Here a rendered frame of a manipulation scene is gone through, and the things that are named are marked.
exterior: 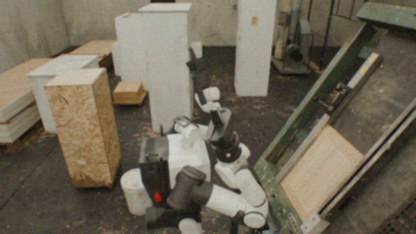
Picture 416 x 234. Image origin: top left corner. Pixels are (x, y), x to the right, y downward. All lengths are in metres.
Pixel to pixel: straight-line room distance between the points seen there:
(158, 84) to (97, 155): 1.33
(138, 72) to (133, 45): 0.53
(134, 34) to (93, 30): 4.89
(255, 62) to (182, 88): 1.92
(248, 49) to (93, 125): 3.26
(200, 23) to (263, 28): 4.60
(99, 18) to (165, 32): 6.65
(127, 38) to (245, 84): 2.40
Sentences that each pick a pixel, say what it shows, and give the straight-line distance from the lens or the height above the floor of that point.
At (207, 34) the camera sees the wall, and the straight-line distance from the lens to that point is 9.46.
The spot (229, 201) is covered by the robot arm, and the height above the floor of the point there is 1.33.
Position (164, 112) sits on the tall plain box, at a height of 0.37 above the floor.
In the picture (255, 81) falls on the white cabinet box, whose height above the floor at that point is 0.30.
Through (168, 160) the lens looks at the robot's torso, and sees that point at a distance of 1.14.
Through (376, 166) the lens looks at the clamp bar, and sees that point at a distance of 1.44.
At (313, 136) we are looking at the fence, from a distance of 1.75.
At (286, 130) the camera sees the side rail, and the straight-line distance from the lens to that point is 1.95.
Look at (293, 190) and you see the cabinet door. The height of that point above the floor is 0.94.
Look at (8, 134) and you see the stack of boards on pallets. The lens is 4.38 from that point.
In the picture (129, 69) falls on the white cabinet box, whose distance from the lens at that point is 5.57.
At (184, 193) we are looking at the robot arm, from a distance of 1.03.
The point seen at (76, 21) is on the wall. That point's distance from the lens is 10.35.
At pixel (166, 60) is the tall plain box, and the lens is 3.61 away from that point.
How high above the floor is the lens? 2.08
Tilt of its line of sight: 27 degrees down
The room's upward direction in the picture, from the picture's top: straight up
